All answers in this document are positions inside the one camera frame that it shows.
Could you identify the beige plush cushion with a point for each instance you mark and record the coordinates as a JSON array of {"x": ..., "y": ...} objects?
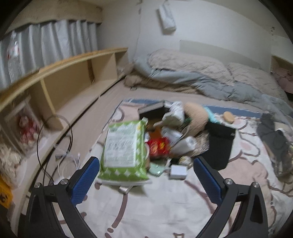
[{"x": 199, "y": 118}]

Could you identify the grey beige duvet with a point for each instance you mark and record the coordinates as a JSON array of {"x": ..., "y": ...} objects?
[{"x": 171, "y": 70}]

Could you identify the round wooden coaster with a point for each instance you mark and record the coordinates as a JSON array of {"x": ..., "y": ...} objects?
[{"x": 228, "y": 117}]

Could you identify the white rectangular box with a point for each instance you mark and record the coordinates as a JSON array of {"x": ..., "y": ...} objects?
[{"x": 178, "y": 172}]

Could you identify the wooden bedside shelf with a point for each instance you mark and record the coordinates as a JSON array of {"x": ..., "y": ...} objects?
[{"x": 69, "y": 86}]

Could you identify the white crumpled paper bag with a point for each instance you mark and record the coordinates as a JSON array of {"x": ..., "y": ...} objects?
[{"x": 175, "y": 117}]

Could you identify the grey curtain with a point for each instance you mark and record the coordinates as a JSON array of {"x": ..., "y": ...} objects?
[{"x": 45, "y": 43}]

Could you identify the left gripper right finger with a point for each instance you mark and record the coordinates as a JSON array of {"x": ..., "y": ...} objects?
[{"x": 251, "y": 219}]

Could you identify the dark clothes pile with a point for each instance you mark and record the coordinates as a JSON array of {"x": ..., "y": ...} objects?
[{"x": 278, "y": 144}]

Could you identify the red cigarette carton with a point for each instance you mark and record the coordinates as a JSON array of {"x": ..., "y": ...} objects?
[{"x": 158, "y": 148}]

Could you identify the black box with grey lid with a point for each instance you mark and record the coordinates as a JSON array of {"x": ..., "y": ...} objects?
[{"x": 154, "y": 111}]

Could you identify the mint green compact case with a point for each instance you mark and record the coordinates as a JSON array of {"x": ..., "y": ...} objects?
[{"x": 156, "y": 169}]

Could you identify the green wet wipes pack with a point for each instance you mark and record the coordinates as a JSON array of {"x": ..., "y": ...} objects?
[{"x": 124, "y": 156}]

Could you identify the black fabric bag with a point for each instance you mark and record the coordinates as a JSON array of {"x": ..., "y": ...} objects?
[{"x": 220, "y": 144}]

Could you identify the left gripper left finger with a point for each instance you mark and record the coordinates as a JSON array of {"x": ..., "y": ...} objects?
[{"x": 41, "y": 219}]

